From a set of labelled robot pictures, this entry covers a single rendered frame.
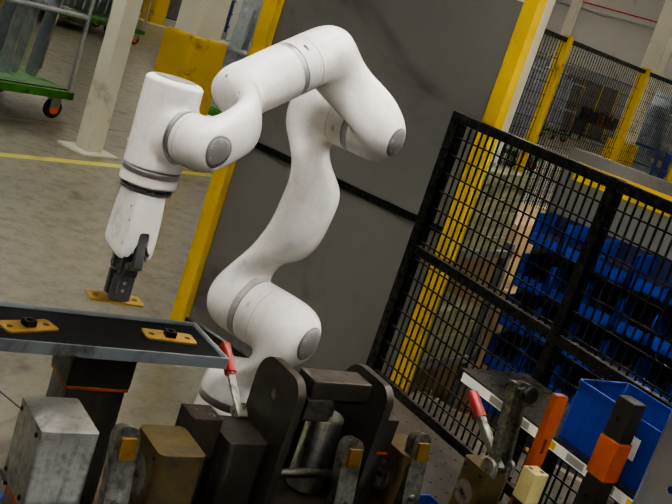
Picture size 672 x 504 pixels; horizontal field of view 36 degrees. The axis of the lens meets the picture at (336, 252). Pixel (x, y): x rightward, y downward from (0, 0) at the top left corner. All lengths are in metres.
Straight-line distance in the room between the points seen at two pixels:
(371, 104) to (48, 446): 0.78
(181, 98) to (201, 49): 7.76
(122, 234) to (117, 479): 0.34
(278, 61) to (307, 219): 0.34
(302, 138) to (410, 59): 2.28
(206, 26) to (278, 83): 7.69
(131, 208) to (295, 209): 0.42
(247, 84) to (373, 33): 2.72
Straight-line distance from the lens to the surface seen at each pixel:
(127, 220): 1.48
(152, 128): 1.45
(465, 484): 1.87
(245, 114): 1.45
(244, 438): 1.56
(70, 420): 1.40
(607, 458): 2.06
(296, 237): 1.82
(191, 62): 9.17
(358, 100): 1.74
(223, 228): 4.63
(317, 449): 1.66
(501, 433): 1.82
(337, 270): 4.21
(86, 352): 1.50
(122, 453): 1.43
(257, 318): 1.83
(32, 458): 1.38
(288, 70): 1.60
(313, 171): 1.81
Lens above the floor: 1.72
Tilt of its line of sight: 13 degrees down
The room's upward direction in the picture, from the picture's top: 18 degrees clockwise
